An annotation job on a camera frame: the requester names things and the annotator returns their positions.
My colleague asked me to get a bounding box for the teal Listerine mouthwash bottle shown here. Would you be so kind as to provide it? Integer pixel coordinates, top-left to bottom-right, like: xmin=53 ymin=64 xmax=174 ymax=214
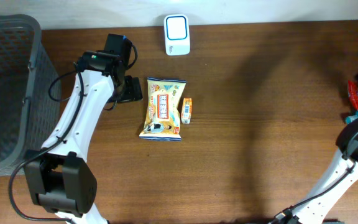
xmin=345 ymin=110 xmax=358 ymax=124

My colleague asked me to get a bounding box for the beige wet wipes pack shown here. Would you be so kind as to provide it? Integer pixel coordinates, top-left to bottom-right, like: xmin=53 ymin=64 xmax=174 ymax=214
xmin=139 ymin=77 xmax=186 ymax=141

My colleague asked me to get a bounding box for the small orange candy box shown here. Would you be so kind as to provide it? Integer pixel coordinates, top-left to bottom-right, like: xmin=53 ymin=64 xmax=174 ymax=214
xmin=181 ymin=98 xmax=193 ymax=124

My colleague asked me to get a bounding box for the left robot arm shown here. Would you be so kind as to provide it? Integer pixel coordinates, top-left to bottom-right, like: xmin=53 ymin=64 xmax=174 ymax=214
xmin=19 ymin=34 xmax=142 ymax=223

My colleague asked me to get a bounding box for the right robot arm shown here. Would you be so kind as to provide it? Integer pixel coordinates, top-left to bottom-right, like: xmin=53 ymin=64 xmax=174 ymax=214
xmin=270 ymin=115 xmax=358 ymax=224

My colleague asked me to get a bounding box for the white barcode scanner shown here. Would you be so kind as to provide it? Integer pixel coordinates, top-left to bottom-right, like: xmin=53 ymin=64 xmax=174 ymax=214
xmin=163 ymin=14 xmax=190 ymax=56

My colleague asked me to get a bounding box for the grey plastic basket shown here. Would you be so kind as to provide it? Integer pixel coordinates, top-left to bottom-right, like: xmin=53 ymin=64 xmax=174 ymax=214
xmin=0 ymin=14 xmax=61 ymax=176

